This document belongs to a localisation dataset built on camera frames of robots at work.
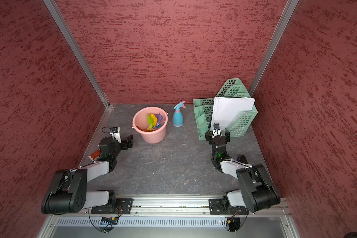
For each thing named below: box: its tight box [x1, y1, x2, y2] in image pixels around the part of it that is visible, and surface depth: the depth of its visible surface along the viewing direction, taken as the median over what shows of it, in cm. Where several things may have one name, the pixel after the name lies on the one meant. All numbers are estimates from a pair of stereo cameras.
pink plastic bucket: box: [131, 106, 169, 144], surface depth 96 cm
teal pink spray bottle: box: [172, 100, 187, 127], surface depth 103 cm
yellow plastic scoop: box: [150, 113, 159, 127], surface depth 94 cm
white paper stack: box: [210, 96, 256, 132], surface depth 89 cm
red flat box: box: [88, 148, 102, 162], surface depth 92 cm
